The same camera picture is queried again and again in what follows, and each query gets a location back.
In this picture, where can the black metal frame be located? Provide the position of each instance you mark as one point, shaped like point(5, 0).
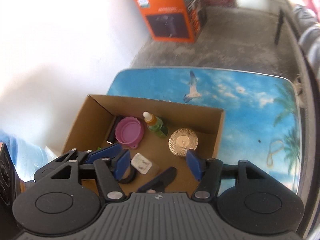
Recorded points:
point(279, 27)

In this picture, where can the jar with gold lid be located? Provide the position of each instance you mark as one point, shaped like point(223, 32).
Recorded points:
point(183, 141)

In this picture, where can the black cylinder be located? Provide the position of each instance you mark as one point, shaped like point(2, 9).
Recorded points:
point(162, 177)

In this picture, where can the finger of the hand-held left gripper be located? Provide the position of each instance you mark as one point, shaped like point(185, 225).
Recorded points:
point(105, 152)

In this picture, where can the green dropper bottle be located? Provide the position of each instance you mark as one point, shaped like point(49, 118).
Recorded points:
point(157, 127)

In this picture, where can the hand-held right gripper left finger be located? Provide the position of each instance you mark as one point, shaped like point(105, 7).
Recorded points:
point(122, 165)

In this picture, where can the brown cardboard box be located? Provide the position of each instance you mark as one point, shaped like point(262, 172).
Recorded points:
point(175, 116)

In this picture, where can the purple collapsible bowl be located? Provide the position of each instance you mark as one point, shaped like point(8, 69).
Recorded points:
point(128, 130)

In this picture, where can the orange appliance box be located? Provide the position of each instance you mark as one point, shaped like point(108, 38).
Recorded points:
point(165, 7)

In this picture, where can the tan rubber band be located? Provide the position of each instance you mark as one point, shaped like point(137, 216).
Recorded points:
point(267, 158)

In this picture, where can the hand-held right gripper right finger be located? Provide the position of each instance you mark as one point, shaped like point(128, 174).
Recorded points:
point(195, 165)

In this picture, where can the white charger plug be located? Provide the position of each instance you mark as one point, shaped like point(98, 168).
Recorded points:
point(141, 163)

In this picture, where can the black tape roll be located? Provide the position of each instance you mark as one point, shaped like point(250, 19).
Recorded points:
point(131, 178)

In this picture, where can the blue water jug in plastic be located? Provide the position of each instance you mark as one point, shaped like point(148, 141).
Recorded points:
point(27, 150)

